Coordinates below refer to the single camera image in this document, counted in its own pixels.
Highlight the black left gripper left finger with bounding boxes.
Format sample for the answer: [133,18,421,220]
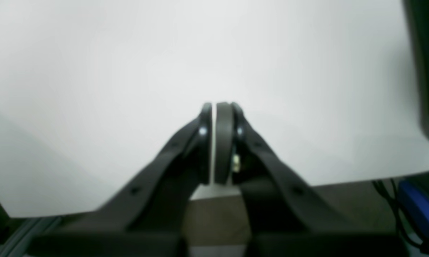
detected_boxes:
[27,104,212,257]

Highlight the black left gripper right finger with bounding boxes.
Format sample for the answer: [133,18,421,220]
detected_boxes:
[214,102,408,257]

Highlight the blue box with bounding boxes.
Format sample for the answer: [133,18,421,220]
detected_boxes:
[398,181,429,242]

